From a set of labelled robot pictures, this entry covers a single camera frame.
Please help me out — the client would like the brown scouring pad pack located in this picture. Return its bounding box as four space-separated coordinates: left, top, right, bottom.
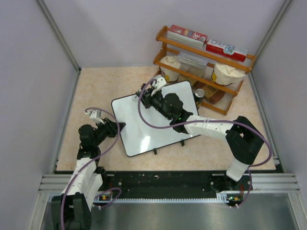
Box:
192 81 225 104

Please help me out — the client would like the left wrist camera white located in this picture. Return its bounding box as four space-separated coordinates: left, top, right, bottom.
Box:
85 109 104 124

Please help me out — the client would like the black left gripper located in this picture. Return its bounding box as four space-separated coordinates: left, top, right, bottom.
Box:
93 117 126 147

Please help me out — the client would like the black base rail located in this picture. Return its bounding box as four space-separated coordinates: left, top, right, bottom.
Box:
98 171 284 198

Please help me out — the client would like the grey cable duct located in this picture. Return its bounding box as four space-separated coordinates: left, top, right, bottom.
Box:
48 191 243 204

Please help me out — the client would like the white paper bag right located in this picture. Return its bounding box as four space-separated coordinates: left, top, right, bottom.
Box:
212 62 246 86

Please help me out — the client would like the orange wooden shelf rack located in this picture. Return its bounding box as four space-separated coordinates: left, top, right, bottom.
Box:
153 25 257 115

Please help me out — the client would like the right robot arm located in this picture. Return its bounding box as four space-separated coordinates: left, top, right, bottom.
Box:
136 88 265 190

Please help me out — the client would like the red white box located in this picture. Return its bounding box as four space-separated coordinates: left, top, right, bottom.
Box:
206 39 248 62
166 25 208 49

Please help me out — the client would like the red white box right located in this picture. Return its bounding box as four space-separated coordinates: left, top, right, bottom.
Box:
206 39 248 62

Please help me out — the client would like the white paper bag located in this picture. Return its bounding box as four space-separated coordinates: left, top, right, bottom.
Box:
160 55 181 83
212 62 246 86

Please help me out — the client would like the clear plastic box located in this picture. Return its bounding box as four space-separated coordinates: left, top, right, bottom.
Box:
177 52 208 74

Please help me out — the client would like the red white box left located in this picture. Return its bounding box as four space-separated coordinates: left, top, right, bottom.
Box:
166 25 208 49

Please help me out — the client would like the white paper bag left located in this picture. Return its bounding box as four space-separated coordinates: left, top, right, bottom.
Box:
160 55 181 83

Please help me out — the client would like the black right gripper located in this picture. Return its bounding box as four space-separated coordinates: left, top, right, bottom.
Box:
137 88 173 121

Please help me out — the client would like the white whiteboard black frame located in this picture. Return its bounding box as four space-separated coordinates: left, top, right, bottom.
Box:
111 81 198 157

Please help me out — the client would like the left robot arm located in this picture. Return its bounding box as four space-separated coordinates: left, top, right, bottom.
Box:
51 118 126 230

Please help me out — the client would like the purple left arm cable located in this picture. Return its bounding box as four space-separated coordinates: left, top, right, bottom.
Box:
59 107 122 230

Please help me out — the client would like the black yellow drink can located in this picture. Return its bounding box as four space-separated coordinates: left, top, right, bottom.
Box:
193 89 205 109

